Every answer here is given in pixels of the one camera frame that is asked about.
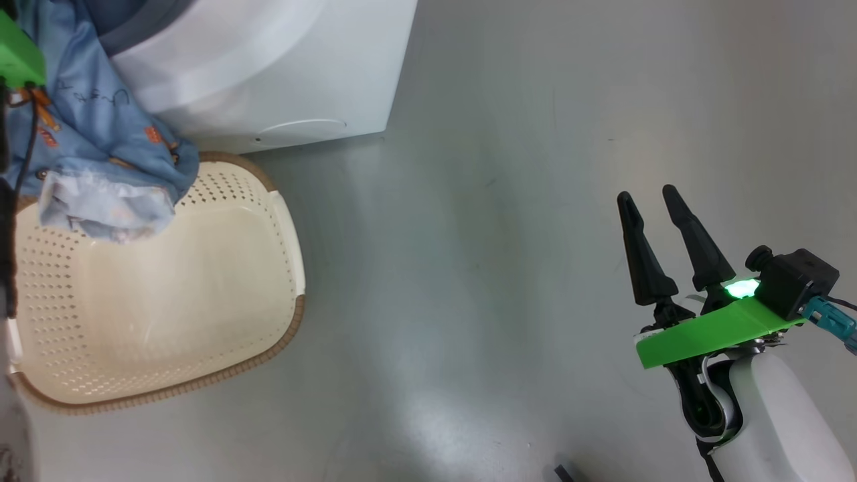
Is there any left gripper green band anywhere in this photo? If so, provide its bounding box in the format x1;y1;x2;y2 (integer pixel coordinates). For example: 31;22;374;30
0;10;48;88

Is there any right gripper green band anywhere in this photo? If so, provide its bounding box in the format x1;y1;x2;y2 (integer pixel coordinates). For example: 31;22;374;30
617;185;804;443

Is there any blue garment with handwriting print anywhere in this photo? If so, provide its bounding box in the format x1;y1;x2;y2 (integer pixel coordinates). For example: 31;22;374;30
0;0;200;243

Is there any grey rubber door gasket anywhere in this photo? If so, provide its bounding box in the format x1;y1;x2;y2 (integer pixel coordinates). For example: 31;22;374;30
87;0;195;58

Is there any white front-load washing machine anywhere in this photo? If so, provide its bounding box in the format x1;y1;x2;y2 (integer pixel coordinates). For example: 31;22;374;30
100;0;419;155

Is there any cream perforated laundry basket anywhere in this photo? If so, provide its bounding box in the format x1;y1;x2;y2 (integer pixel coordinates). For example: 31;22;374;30
7;151;307;416

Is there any round white filter cover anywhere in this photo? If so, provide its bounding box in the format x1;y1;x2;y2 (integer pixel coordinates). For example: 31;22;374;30
258;119;349;145

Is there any teal camera cable connector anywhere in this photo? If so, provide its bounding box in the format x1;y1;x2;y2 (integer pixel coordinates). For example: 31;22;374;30
802;297;857;355

